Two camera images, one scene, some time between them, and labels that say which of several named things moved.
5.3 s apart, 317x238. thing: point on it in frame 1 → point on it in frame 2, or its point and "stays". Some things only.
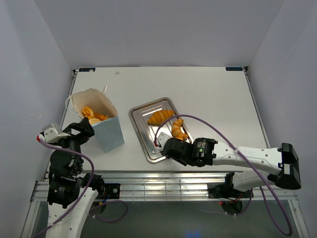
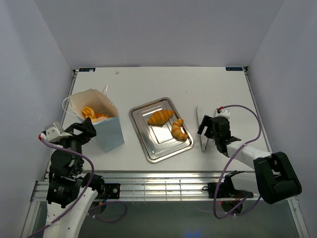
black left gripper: x=86 y=130 stays
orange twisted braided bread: x=89 y=113 stays
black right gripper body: x=185 y=162 → x=215 y=136
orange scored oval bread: x=160 y=117 stays
